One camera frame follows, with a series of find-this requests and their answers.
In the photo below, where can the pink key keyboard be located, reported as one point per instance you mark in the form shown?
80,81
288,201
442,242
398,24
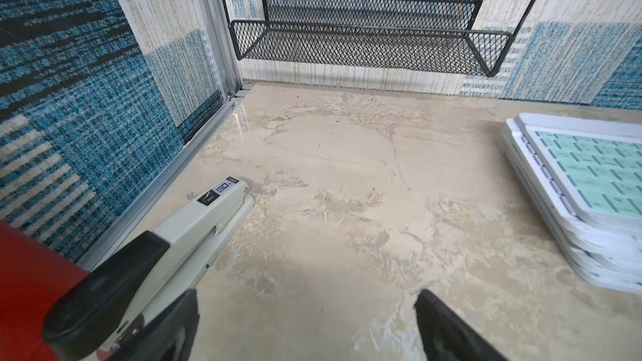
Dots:
577,245
616,252

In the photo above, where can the green key keyboard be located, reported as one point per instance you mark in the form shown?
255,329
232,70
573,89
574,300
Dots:
596,164

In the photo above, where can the red pen holder cup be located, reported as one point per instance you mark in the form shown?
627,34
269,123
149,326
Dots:
33,278

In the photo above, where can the yellow key keyboard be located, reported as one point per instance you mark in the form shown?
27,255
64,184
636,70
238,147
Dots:
579,259

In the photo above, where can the black white stapler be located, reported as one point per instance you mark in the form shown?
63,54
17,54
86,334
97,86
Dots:
114,302

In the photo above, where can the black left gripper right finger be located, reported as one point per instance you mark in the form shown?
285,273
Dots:
445,336

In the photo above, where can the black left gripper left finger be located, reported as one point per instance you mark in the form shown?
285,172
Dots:
170,336

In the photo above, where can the black wire shelf rack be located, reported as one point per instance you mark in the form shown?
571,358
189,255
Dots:
436,36

